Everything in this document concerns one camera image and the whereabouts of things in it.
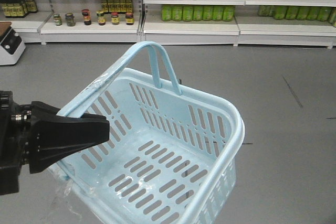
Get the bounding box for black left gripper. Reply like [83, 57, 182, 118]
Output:
[1, 90, 110, 195]

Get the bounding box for light blue plastic basket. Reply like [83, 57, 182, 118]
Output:
[57, 41, 245, 223]

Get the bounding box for white machine on floor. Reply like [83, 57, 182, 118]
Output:
[1, 22, 26, 66]

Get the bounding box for white store shelving unit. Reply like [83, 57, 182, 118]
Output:
[1, 0, 335, 48]

